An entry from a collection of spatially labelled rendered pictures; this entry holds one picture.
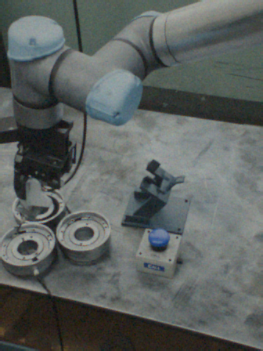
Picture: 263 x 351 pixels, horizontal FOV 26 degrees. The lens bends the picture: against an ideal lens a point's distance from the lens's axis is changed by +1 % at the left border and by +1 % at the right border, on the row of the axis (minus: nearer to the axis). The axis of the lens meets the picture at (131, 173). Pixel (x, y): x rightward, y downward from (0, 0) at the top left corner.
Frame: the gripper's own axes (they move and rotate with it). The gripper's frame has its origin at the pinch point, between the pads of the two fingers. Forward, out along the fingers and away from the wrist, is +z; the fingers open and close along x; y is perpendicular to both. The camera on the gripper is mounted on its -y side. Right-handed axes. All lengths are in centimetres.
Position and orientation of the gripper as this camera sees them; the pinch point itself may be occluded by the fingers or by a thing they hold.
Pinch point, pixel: (30, 198)
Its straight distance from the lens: 103.3
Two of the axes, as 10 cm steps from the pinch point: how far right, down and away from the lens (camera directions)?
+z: -1.0, 7.0, 7.0
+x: 3.1, -6.5, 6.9
